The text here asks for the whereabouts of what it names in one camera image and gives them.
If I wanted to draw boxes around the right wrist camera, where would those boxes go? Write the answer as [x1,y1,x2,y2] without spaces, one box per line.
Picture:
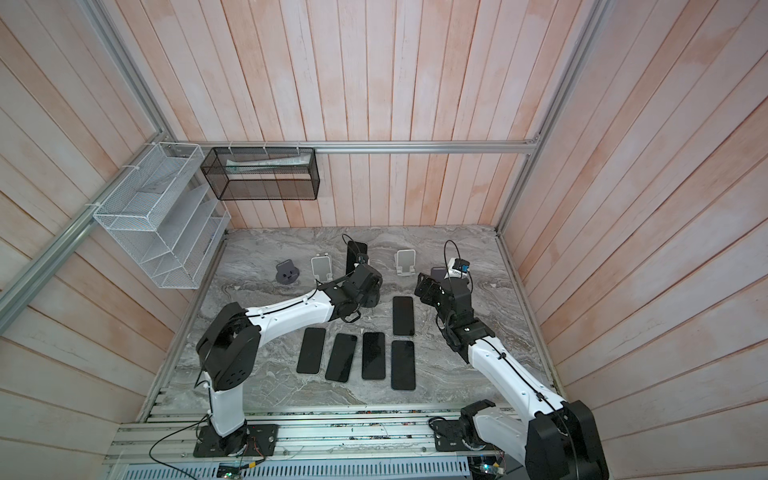
[447,257,470,279]

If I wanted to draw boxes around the black wire mesh basket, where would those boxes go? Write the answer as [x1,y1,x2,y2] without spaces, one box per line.
[201,146,321,201]

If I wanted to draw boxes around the white wire mesh shelf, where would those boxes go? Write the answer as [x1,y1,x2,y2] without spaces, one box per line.
[94,142,231,290]

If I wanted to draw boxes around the reflective black phone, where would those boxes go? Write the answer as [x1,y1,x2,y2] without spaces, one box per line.
[392,296,415,336]

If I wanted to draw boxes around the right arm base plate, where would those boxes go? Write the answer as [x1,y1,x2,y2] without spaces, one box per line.
[427,415,523,453]

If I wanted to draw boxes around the far right phone stand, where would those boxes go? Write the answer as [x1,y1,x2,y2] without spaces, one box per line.
[430,266,448,282]

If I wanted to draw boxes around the round black phone stand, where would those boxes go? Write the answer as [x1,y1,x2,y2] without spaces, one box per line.
[275,259,300,285]

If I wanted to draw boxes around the aluminium front rail frame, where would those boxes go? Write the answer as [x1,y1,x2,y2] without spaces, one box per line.
[105,405,529,479]

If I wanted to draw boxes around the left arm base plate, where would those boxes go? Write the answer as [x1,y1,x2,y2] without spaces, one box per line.
[193,423,279,458]

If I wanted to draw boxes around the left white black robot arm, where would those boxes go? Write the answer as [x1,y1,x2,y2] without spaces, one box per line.
[196,264,383,438]

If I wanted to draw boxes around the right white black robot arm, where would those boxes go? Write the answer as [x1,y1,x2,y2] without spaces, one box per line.
[414,274,610,479]

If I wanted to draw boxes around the white folding phone stand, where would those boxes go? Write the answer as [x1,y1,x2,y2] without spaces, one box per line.
[311,254,334,284]

